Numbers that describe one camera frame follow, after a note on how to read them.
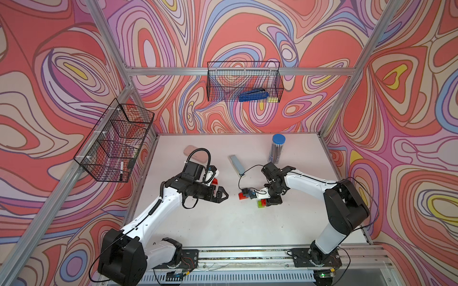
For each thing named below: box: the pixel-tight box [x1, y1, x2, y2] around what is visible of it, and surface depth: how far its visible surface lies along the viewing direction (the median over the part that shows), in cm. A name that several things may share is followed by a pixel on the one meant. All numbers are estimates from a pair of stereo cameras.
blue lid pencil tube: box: [268, 133, 287, 164], surface depth 95 cm
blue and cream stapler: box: [228, 154, 247, 177], surface depth 105 cm
